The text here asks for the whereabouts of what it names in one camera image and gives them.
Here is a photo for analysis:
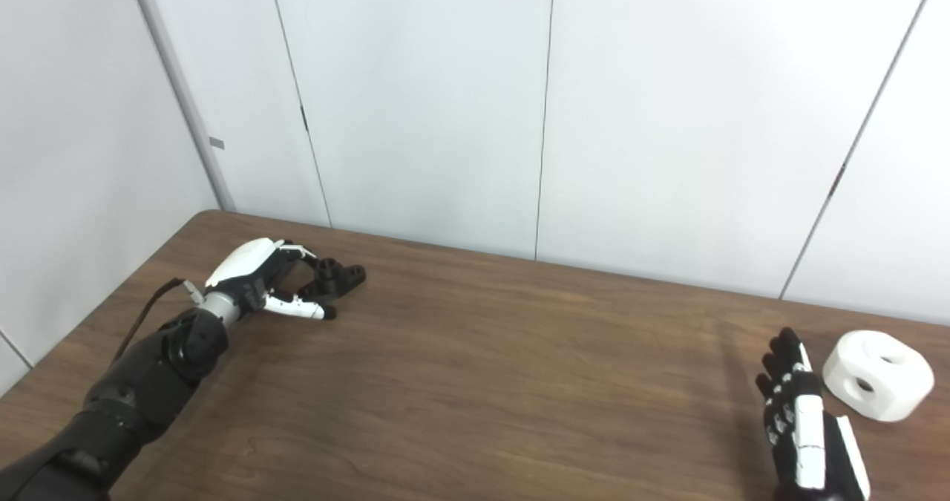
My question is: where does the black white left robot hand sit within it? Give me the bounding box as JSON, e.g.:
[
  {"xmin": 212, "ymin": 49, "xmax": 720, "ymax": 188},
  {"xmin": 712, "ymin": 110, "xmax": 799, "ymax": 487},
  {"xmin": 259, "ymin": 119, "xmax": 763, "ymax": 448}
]
[{"xmin": 202, "ymin": 238, "xmax": 338, "ymax": 322}]

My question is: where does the black plastic holder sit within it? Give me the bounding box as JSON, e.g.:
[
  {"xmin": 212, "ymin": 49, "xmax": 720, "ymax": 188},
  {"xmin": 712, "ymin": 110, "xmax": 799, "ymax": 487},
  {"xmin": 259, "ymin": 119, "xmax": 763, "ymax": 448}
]
[{"xmin": 295, "ymin": 258, "xmax": 368, "ymax": 303}]

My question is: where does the round white plastic piece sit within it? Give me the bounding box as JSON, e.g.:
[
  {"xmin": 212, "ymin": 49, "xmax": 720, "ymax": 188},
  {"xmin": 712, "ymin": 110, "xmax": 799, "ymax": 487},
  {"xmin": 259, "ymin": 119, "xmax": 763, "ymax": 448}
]
[{"xmin": 822, "ymin": 330, "xmax": 935, "ymax": 422}]

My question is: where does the grey wall corner trim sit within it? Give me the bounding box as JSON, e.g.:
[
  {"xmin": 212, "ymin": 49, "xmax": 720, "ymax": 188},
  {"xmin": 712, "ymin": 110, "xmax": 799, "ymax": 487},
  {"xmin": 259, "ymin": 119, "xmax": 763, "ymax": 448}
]
[{"xmin": 122, "ymin": 0, "xmax": 237, "ymax": 212}]

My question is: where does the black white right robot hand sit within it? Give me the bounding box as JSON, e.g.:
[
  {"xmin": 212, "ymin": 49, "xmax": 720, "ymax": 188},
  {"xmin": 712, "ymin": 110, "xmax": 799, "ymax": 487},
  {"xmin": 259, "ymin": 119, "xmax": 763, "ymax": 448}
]
[{"xmin": 755, "ymin": 327, "xmax": 871, "ymax": 501}]

